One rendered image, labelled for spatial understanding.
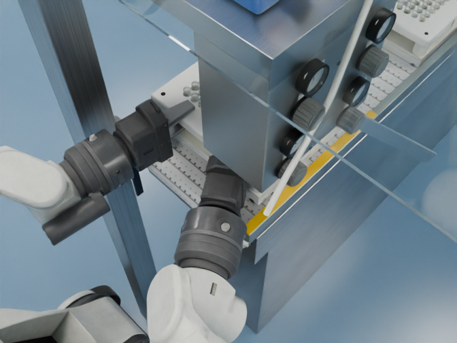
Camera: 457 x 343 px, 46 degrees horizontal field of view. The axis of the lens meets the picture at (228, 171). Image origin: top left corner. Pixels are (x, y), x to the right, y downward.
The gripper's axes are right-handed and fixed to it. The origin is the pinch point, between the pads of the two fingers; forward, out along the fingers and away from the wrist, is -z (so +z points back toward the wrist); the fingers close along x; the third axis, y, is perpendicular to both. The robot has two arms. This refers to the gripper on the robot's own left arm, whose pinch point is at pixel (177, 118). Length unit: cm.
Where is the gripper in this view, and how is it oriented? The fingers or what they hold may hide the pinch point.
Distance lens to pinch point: 86.7
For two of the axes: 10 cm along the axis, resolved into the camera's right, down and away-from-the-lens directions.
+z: -7.9, 5.2, -3.3
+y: 6.1, 6.6, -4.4
